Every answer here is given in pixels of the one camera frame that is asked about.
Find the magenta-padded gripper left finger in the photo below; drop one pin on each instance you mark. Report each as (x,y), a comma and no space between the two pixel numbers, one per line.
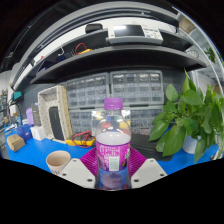
(78,171)

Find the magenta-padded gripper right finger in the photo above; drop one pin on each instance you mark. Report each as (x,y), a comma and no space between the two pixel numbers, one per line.
(148,171)

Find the clear purple-capped drink bottle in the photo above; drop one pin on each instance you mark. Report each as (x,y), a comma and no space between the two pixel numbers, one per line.
(113,150)

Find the beige mug with oval pattern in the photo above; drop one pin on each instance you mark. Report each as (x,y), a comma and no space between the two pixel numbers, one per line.
(57,161)

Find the flat black case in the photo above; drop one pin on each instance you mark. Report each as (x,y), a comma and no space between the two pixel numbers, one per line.
(143,143)

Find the yellow multimeter with red leads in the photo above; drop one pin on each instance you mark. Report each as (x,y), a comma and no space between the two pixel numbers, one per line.
(80,141)

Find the grey small-parts drawer cabinet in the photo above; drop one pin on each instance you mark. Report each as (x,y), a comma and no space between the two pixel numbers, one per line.
(136,87)
(145,120)
(81,120)
(87,90)

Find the black rectangular device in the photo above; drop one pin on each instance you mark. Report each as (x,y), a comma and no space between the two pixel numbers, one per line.
(56,123)

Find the small white box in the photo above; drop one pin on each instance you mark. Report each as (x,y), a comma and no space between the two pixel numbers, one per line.
(37,132)

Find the green leafy potted plant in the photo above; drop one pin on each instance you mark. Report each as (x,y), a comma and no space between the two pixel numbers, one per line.
(186,123)

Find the blue box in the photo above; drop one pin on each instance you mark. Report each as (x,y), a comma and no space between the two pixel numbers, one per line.
(24,132)

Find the white perforated basket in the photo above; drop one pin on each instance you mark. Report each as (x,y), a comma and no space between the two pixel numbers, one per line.
(43,113)

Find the brown cardboard box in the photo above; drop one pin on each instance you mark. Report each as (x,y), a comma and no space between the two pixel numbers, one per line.
(15,142)

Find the dark grey box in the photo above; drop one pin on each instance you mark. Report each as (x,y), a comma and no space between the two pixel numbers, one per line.
(36,115)

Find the purple packet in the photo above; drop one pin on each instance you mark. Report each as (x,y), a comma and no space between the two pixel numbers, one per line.
(29,116)

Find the dark workbench shelf unit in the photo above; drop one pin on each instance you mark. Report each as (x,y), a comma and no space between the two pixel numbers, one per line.
(116,55)

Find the white metal rack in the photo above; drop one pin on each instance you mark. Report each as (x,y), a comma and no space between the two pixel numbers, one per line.
(203,40)

